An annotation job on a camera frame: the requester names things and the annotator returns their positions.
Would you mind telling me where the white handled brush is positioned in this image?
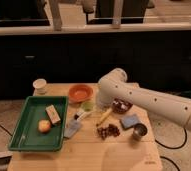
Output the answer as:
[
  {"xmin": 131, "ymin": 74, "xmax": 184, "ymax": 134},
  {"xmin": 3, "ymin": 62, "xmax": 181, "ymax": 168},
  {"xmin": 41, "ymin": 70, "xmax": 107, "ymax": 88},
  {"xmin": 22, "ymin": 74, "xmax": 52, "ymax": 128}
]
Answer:
[{"xmin": 74, "ymin": 110, "xmax": 91, "ymax": 121}]

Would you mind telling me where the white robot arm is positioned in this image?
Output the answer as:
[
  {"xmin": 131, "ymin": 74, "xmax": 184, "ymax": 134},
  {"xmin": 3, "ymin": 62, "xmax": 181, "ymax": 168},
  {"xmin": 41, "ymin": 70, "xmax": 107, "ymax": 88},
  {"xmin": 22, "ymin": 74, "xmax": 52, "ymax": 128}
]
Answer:
[{"xmin": 96, "ymin": 68, "xmax": 191, "ymax": 132}]

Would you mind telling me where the dark brown bowl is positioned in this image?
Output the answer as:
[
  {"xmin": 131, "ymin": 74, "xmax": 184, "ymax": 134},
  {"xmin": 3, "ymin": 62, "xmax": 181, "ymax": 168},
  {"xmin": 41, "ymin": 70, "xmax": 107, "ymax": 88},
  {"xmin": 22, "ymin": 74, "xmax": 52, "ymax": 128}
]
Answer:
[{"xmin": 112, "ymin": 99, "xmax": 132, "ymax": 114}]

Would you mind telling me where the red orange bowl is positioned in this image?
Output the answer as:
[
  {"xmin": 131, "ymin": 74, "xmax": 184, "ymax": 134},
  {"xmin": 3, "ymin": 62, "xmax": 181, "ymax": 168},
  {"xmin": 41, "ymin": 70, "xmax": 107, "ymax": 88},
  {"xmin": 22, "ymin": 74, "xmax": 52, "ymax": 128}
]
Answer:
[{"xmin": 68, "ymin": 84, "xmax": 93, "ymax": 103}]

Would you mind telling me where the green round lid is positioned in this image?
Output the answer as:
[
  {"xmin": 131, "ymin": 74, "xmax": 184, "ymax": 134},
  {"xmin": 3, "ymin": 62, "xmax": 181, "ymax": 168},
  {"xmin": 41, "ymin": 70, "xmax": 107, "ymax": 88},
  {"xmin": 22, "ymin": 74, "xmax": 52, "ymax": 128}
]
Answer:
[{"xmin": 81, "ymin": 101, "xmax": 94, "ymax": 111}]

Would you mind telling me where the bunch of dark grapes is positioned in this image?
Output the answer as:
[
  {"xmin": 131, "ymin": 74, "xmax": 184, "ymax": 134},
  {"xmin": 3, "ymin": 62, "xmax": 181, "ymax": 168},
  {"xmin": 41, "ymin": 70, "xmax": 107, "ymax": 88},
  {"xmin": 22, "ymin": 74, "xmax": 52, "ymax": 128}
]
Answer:
[{"xmin": 97, "ymin": 124, "xmax": 120, "ymax": 140}]

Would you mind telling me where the blue sponge block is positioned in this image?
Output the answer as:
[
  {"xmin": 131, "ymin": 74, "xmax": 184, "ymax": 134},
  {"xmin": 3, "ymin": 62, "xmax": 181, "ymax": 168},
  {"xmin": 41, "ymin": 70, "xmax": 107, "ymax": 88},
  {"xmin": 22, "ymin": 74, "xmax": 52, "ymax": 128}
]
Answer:
[{"xmin": 120, "ymin": 114, "xmax": 140, "ymax": 130}]

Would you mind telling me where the grey sponge pad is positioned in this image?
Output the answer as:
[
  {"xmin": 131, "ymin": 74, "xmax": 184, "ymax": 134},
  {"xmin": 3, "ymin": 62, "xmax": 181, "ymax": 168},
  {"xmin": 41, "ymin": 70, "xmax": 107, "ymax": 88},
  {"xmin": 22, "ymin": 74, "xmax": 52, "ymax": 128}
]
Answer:
[{"xmin": 64, "ymin": 120, "xmax": 81, "ymax": 139}]

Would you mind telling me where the metal cup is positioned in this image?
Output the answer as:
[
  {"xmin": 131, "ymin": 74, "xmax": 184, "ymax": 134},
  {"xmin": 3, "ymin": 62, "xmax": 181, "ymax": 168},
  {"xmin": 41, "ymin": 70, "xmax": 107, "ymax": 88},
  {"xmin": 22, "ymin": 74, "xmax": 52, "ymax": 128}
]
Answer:
[{"xmin": 133, "ymin": 123, "xmax": 148, "ymax": 141}]

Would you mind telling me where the tan wooden block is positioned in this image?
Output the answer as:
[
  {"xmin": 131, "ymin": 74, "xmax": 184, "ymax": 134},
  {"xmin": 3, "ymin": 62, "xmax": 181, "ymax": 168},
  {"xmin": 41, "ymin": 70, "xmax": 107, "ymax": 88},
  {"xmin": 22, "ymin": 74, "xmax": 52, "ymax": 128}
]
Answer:
[{"xmin": 45, "ymin": 105, "xmax": 61, "ymax": 124}]

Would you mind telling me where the yellow round fruit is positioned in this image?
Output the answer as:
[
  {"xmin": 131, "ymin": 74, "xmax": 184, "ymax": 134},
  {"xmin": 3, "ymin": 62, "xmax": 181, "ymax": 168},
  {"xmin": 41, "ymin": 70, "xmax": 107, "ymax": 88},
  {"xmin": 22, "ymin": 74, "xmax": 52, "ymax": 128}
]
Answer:
[{"xmin": 38, "ymin": 120, "xmax": 51, "ymax": 133}]

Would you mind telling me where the small white cup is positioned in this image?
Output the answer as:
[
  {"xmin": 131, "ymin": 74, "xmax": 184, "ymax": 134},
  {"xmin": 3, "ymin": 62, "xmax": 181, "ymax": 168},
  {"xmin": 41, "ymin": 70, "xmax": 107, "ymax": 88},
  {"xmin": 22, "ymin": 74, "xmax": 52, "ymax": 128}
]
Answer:
[{"xmin": 33, "ymin": 78, "xmax": 47, "ymax": 94}]

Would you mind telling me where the green plastic tray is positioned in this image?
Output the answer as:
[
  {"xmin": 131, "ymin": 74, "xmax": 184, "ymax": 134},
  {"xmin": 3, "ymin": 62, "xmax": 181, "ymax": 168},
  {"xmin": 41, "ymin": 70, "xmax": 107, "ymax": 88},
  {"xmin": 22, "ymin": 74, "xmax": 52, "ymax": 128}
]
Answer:
[{"xmin": 8, "ymin": 96, "xmax": 68, "ymax": 152}]

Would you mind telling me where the black floor cable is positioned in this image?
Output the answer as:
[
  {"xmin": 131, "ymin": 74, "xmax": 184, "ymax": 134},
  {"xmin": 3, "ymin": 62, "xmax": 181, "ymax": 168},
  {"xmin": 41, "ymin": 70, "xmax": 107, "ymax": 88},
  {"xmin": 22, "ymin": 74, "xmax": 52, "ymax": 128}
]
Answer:
[{"xmin": 154, "ymin": 127, "xmax": 189, "ymax": 150}]

